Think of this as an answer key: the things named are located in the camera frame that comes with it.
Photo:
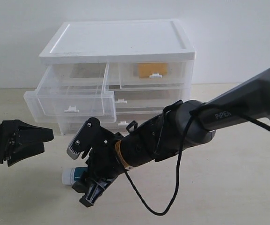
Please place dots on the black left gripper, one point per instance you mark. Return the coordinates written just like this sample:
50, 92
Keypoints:
31, 138

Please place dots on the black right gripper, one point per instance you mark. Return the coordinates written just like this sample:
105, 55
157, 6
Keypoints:
103, 168

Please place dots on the white pill bottle blue label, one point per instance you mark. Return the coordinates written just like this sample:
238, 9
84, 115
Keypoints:
71, 175

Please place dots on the yellow cheese wedge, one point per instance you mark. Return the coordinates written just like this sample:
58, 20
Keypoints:
146, 70

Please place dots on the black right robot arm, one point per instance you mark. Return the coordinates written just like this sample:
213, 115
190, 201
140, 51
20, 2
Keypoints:
181, 125

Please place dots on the clear bottom wide drawer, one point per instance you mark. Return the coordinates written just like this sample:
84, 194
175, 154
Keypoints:
123, 120

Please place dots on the clear wide drawer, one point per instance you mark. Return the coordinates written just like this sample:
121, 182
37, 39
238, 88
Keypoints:
148, 100
123, 120

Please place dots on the clear middle wide drawer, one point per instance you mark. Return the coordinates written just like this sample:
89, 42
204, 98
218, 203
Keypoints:
148, 100

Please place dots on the white plastic drawer cabinet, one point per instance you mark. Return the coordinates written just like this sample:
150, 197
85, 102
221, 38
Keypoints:
143, 41

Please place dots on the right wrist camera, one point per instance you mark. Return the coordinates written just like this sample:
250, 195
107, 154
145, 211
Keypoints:
89, 135

